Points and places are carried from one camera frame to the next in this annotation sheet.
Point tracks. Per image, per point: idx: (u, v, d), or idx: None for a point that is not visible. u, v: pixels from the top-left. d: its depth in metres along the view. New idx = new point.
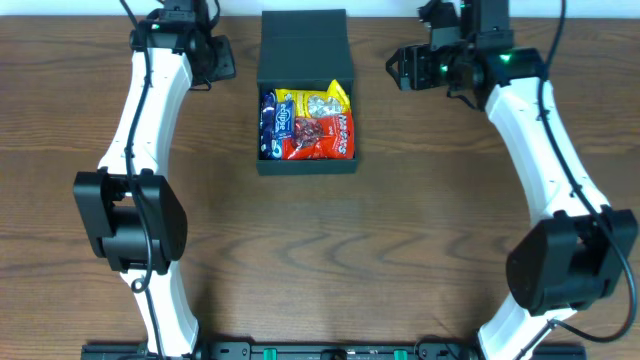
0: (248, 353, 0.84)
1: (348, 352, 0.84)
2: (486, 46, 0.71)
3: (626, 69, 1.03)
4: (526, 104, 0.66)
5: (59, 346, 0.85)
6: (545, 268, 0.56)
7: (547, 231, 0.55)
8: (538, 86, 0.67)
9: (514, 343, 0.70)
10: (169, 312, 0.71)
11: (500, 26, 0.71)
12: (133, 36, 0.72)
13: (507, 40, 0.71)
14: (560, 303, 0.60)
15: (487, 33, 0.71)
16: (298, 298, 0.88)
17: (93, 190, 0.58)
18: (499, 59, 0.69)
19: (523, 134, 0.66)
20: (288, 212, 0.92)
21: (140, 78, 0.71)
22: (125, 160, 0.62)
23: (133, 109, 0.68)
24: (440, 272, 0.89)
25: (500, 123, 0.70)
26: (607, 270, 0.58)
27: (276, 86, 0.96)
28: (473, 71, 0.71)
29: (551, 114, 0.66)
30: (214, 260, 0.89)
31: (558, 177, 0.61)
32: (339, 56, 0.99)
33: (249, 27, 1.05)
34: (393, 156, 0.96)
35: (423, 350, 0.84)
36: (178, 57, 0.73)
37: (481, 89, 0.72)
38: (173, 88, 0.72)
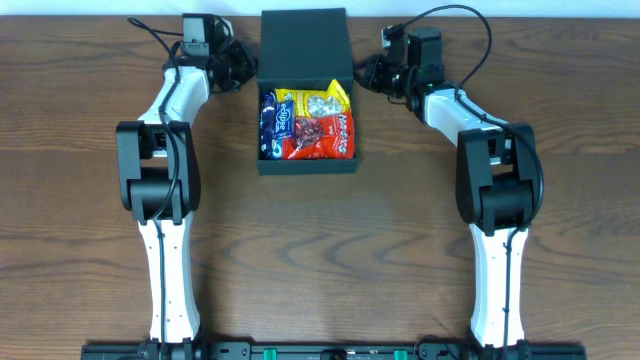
0: (248, 353, 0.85)
1: (348, 352, 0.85)
2: (423, 80, 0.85)
3: (625, 69, 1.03)
4: (443, 96, 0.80)
5: (61, 346, 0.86)
6: (470, 168, 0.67)
7: (464, 139, 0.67)
8: (452, 90, 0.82)
9: (493, 302, 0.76)
10: (178, 274, 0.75)
11: (435, 63, 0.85)
12: (166, 66, 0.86)
13: (440, 74, 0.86)
14: (500, 209, 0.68)
15: (423, 68, 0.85)
16: (298, 298, 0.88)
17: (131, 135, 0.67)
18: (428, 87, 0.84)
19: (447, 117, 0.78)
20: (288, 211, 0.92)
21: (171, 78, 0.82)
22: (160, 117, 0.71)
23: (163, 92, 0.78)
24: (440, 272, 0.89)
25: (436, 124, 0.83)
26: (526, 174, 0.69)
27: (276, 85, 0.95)
28: (412, 97, 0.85)
29: (464, 98, 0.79)
30: (214, 260, 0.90)
31: (469, 116, 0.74)
32: (340, 56, 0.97)
33: (248, 26, 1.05)
34: (393, 156, 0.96)
35: (422, 350, 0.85)
36: (199, 70, 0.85)
37: (418, 113, 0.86)
38: (197, 88, 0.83)
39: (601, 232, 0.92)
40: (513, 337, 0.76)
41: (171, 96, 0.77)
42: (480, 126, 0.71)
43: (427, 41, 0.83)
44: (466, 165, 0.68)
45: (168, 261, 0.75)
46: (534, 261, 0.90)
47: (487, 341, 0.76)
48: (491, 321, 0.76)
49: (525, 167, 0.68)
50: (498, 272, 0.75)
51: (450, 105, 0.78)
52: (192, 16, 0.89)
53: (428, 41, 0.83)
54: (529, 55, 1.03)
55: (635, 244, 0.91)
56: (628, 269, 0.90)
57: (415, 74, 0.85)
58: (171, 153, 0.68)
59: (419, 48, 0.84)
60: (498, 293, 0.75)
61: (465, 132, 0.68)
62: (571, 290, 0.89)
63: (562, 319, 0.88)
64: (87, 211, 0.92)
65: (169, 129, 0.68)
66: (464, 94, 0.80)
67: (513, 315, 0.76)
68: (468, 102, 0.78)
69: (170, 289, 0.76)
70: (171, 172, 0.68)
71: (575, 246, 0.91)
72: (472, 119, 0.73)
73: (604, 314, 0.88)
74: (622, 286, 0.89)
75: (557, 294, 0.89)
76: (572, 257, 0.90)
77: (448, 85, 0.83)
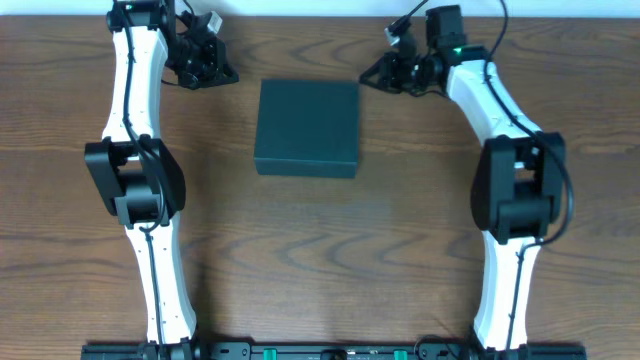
0: (248, 353, 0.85)
1: (348, 352, 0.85)
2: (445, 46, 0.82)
3: (626, 69, 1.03)
4: (473, 74, 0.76)
5: (60, 347, 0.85)
6: (494, 181, 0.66)
7: (492, 151, 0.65)
8: (482, 62, 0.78)
9: (500, 307, 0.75)
10: (170, 278, 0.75)
11: (455, 32, 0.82)
12: (111, 18, 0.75)
13: (462, 42, 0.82)
14: (517, 218, 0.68)
15: (444, 36, 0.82)
16: (298, 298, 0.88)
17: (102, 158, 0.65)
18: (453, 52, 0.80)
19: (475, 102, 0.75)
20: (288, 212, 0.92)
21: (125, 52, 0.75)
22: (125, 130, 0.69)
23: (121, 82, 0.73)
24: (441, 272, 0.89)
25: (457, 97, 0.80)
26: (549, 188, 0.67)
27: (279, 86, 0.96)
28: (433, 62, 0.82)
29: (494, 80, 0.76)
30: (214, 261, 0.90)
31: (498, 115, 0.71)
32: (337, 102, 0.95)
33: (249, 28, 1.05)
34: (393, 156, 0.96)
35: (422, 350, 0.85)
36: (154, 32, 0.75)
37: (439, 79, 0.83)
38: (155, 61, 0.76)
39: (601, 232, 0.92)
40: (516, 340, 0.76)
41: (130, 89, 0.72)
42: (510, 128, 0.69)
43: (444, 13, 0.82)
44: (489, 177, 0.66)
45: (161, 267, 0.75)
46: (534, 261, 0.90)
47: (489, 343, 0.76)
48: (495, 324, 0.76)
49: (550, 181, 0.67)
50: (506, 276, 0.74)
51: (477, 89, 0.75)
52: None
53: (445, 12, 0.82)
54: (528, 56, 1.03)
55: (635, 244, 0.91)
56: (629, 269, 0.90)
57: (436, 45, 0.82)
58: (145, 168, 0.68)
59: (437, 19, 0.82)
60: (504, 300, 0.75)
61: (493, 142, 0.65)
62: (571, 290, 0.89)
63: (562, 319, 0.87)
64: (86, 211, 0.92)
65: (140, 146, 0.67)
66: (494, 75, 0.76)
67: (518, 320, 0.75)
68: (497, 87, 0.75)
69: (165, 291, 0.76)
70: (153, 183, 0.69)
71: (575, 246, 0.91)
72: (502, 117, 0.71)
73: (604, 314, 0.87)
74: (623, 286, 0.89)
75: (557, 294, 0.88)
76: (571, 257, 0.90)
77: (478, 58, 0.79)
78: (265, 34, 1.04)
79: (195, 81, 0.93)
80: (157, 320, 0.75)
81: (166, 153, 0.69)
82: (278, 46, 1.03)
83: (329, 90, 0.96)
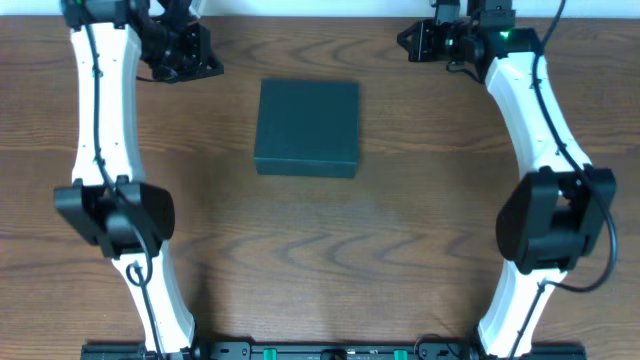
0: (248, 353, 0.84)
1: (348, 352, 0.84)
2: (489, 25, 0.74)
3: (625, 68, 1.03)
4: (521, 74, 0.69)
5: (58, 346, 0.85)
6: (529, 219, 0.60)
7: (532, 189, 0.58)
8: (532, 57, 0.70)
9: (510, 324, 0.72)
10: (162, 299, 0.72)
11: (503, 6, 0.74)
12: (67, 16, 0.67)
13: (508, 20, 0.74)
14: (546, 253, 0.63)
15: (489, 11, 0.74)
16: (298, 298, 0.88)
17: (74, 205, 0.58)
18: (499, 36, 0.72)
19: (518, 112, 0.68)
20: (288, 211, 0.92)
21: (88, 59, 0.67)
22: (98, 168, 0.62)
23: (88, 99, 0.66)
24: (440, 272, 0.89)
25: (496, 93, 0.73)
26: (587, 227, 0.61)
27: (281, 85, 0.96)
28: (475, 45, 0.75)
29: (544, 84, 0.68)
30: (214, 261, 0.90)
31: (544, 138, 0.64)
32: (337, 102, 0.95)
33: (249, 28, 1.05)
34: (393, 156, 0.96)
35: (422, 350, 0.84)
36: (122, 32, 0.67)
37: (479, 63, 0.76)
38: (126, 69, 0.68)
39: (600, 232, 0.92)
40: (520, 351, 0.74)
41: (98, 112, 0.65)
42: (555, 157, 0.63)
43: None
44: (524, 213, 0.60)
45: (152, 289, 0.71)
46: None
47: (491, 351, 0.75)
48: (501, 337, 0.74)
49: (591, 222, 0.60)
50: (523, 299, 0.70)
51: (523, 94, 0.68)
52: None
53: None
54: None
55: (635, 244, 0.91)
56: (629, 269, 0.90)
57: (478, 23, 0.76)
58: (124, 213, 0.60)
59: None
60: (516, 318, 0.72)
61: (535, 179, 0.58)
62: (571, 290, 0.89)
63: (562, 318, 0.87)
64: None
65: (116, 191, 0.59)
66: (544, 81, 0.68)
67: (526, 336, 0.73)
68: (546, 96, 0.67)
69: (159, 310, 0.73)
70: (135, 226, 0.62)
71: None
72: (548, 142, 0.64)
73: (604, 314, 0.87)
74: (623, 286, 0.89)
75: (557, 294, 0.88)
76: None
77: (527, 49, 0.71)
78: (265, 34, 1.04)
79: (173, 75, 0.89)
80: (154, 342, 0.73)
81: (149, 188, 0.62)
82: (278, 46, 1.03)
83: (329, 91, 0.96)
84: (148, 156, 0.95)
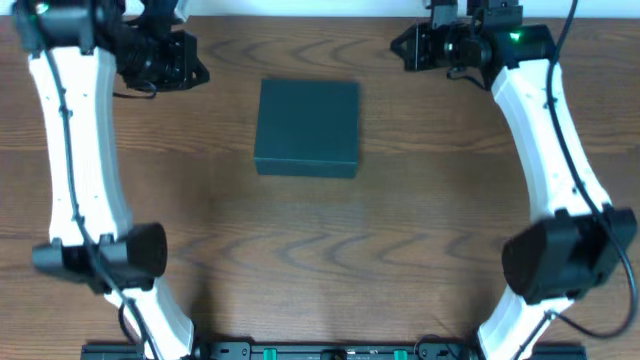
0: (248, 353, 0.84)
1: (348, 352, 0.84)
2: (493, 24, 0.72)
3: (625, 68, 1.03)
4: (534, 91, 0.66)
5: (58, 346, 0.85)
6: (543, 266, 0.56)
7: (547, 238, 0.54)
8: (543, 64, 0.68)
9: (512, 339, 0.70)
10: (157, 321, 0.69)
11: (508, 3, 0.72)
12: (28, 40, 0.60)
13: (514, 18, 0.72)
14: (558, 290, 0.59)
15: (493, 10, 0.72)
16: (298, 298, 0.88)
17: (51, 264, 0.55)
18: (507, 38, 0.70)
19: (531, 136, 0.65)
20: (288, 211, 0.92)
21: (52, 90, 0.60)
22: (78, 227, 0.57)
23: (56, 140, 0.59)
24: (440, 272, 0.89)
25: (505, 106, 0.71)
26: (601, 266, 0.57)
27: (282, 85, 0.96)
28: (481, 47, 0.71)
29: (558, 104, 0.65)
30: (214, 261, 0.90)
31: (561, 173, 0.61)
32: (337, 102, 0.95)
33: (249, 28, 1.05)
34: (393, 156, 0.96)
35: (422, 350, 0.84)
36: (91, 61, 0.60)
37: (486, 65, 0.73)
38: (100, 104, 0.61)
39: None
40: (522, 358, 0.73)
41: (71, 157, 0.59)
42: (572, 195, 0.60)
43: None
44: (538, 261, 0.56)
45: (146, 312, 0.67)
46: None
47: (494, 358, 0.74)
48: (502, 348, 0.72)
49: (605, 261, 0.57)
50: (528, 321, 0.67)
51: (536, 114, 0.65)
52: None
53: None
54: None
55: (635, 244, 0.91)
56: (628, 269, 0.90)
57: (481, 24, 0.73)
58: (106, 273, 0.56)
59: None
60: (518, 335, 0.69)
61: (551, 228, 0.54)
62: None
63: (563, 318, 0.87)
64: None
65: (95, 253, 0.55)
66: (559, 101, 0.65)
67: (526, 350, 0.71)
68: (560, 117, 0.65)
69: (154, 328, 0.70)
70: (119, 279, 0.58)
71: None
72: (565, 178, 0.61)
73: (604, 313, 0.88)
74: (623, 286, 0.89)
75: None
76: None
77: (539, 57, 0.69)
78: (265, 34, 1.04)
79: (153, 86, 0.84)
80: (154, 359, 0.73)
81: (140, 234, 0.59)
82: (278, 46, 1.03)
83: (329, 90, 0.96)
84: (148, 157, 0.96)
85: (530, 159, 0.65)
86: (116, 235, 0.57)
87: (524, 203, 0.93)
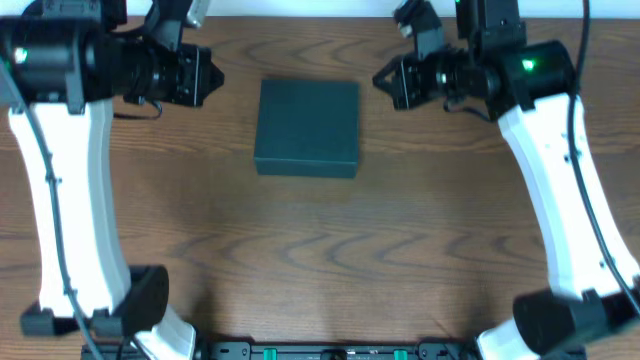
0: (248, 353, 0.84)
1: (348, 352, 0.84)
2: (493, 46, 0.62)
3: (625, 69, 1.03)
4: (554, 140, 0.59)
5: (58, 346, 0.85)
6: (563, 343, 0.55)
7: (573, 325, 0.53)
8: (565, 99, 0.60)
9: None
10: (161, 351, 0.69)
11: (508, 19, 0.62)
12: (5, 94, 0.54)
13: (517, 34, 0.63)
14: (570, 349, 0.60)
15: (493, 28, 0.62)
16: (298, 298, 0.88)
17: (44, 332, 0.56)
18: (518, 64, 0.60)
19: (552, 197, 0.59)
20: (288, 211, 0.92)
21: (35, 149, 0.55)
22: (70, 300, 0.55)
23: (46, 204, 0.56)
24: (440, 271, 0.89)
25: (515, 151, 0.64)
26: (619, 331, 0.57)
27: (282, 85, 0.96)
28: (486, 76, 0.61)
29: (581, 159, 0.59)
30: (214, 261, 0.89)
31: None
32: (337, 102, 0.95)
33: (249, 28, 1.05)
34: (393, 157, 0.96)
35: (422, 350, 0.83)
36: (79, 120, 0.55)
37: (494, 96, 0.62)
38: (91, 163, 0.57)
39: None
40: None
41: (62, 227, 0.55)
42: (599, 270, 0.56)
43: None
44: (559, 338, 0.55)
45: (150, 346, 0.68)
46: (534, 261, 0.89)
47: None
48: None
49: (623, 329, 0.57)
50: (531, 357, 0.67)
51: (558, 173, 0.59)
52: None
53: None
54: None
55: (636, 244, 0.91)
56: None
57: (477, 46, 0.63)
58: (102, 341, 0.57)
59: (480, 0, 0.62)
60: None
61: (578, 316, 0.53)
62: None
63: None
64: None
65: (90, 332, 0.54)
66: (582, 156, 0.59)
67: None
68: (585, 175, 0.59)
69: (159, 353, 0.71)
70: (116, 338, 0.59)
71: None
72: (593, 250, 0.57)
73: None
74: None
75: None
76: None
77: (552, 85, 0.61)
78: (265, 34, 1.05)
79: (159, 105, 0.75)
80: None
81: (139, 296, 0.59)
82: (278, 47, 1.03)
83: (330, 90, 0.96)
84: (148, 158, 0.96)
85: (550, 222, 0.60)
86: (112, 308, 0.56)
87: (524, 203, 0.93)
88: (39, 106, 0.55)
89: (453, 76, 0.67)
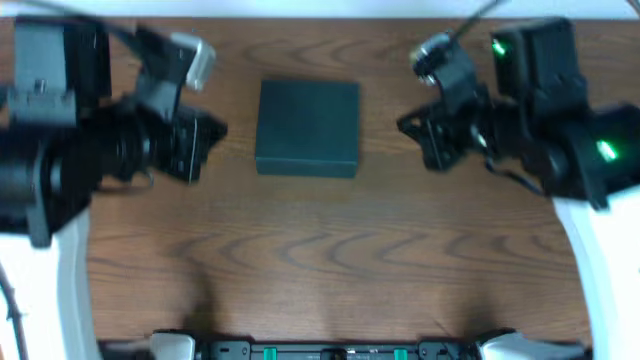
0: (248, 352, 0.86)
1: (348, 351, 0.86)
2: (548, 107, 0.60)
3: (627, 68, 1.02)
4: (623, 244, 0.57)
5: None
6: None
7: None
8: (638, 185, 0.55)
9: None
10: None
11: (561, 74, 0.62)
12: None
13: (572, 93, 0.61)
14: None
15: (544, 88, 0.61)
16: (298, 297, 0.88)
17: None
18: (589, 145, 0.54)
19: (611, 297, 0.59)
20: (288, 211, 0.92)
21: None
22: None
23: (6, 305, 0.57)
24: (440, 271, 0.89)
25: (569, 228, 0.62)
26: None
27: (282, 85, 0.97)
28: (552, 155, 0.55)
29: None
30: (215, 261, 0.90)
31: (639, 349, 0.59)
32: (337, 101, 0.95)
33: (249, 28, 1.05)
34: (393, 156, 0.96)
35: (422, 350, 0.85)
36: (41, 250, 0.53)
37: (559, 178, 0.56)
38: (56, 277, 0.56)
39: None
40: None
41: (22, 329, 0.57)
42: None
43: (538, 38, 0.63)
44: None
45: None
46: (533, 261, 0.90)
47: None
48: None
49: None
50: None
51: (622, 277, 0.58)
52: (48, 30, 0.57)
53: (541, 38, 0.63)
54: None
55: None
56: None
57: (530, 103, 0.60)
58: None
59: (527, 51, 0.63)
60: None
61: None
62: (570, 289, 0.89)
63: (562, 318, 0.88)
64: None
65: None
66: None
67: None
68: None
69: None
70: None
71: None
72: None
73: None
74: None
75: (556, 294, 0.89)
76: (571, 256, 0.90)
77: (626, 172, 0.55)
78: (265, 33, 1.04)
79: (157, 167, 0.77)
80: None
81: None
82: (278, 47, 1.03)
83: (329, 89, 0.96)
84: None
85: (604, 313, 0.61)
86: None
87: (525, 203, 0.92)
88: (1, 235, 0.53)
89: (492, 134, 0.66)
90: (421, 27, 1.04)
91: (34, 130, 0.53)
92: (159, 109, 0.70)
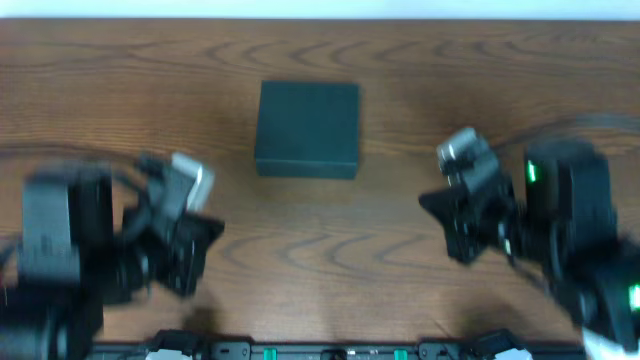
0: (249, 353, 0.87)
1: (348, 352, 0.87)
2: (581, 243, 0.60)
3: (628, 69, 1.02)
4: None
5: None
6: None
7: None
8: None
9: None
10: None
11: (597, 209, 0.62)
12: None
13: (604, 233, 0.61)
14: None
15: (579, 222, 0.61)
16: (298, 298, 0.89)
17: None
18: (620, 294, 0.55)
19: None
20: (288, 213, 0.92)
21: None
22: None
23: None
24: (440, 272, 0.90)
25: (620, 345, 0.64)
26: None
27: (282, 86, 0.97)
28: (585, 298, 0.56)
29: None
30: (215, 262, 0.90)
31: None
32: (337, 101, 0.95)
33: (249, 29, 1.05)
34: (392, 158, 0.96)
35: (422, 350, 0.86)
36: None
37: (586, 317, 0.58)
38: None
39: None
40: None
41: None
42: None
43: (579, 172, 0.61)
44: None
45: None
46: None
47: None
48: None
49: None
50: None
51: None
52: (51, 185, 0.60)
53: (581, 172, 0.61)
54: (531, 57, 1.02)
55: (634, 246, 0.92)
56: None
57: (563, 231, 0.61)
58: None
59: (565, 180, 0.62)
60: None
61: None
62: None
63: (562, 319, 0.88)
64: None
65: None
66: None
67: None
68: None
69: None
70: None
71: None
72: None
73: None
74: None
75: None
76: None
77: None
78: (265, 35, 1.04)
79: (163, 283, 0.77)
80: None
81: None
82: (278, 48, 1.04)
83: (329, 89, 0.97)
84: None
85: None
86: None
87: None
88: None
89: (521, 249, 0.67)
90: (421, 28, 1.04)
91: (39, 301, 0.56)
92: (163, 234, 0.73)
